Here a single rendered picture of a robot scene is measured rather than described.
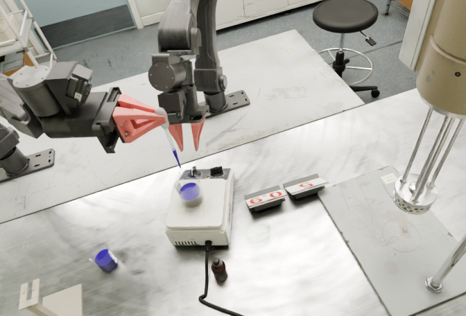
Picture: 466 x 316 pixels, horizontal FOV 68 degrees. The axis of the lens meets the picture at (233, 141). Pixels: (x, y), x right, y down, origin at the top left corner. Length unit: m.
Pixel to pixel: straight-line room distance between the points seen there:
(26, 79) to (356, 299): 0.68
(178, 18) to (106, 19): 2.91
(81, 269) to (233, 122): 0.54
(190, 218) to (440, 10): 0.55
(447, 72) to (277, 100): 0.69
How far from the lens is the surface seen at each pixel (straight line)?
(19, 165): 1.14
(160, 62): 0.69
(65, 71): 0.57
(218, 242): 0.77
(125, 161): 1.02
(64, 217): 0.98
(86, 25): 3.69
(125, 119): 0.58
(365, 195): 0.85
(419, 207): 0.67
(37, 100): 0.60
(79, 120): 0.59
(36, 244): 0.98
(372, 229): 0.81
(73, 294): 0.85
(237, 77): 1.18
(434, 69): 0.47
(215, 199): 0.75
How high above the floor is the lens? 1.60
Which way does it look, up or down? 46 degrees down
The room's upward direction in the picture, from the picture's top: 11 degrees counter-clockwise
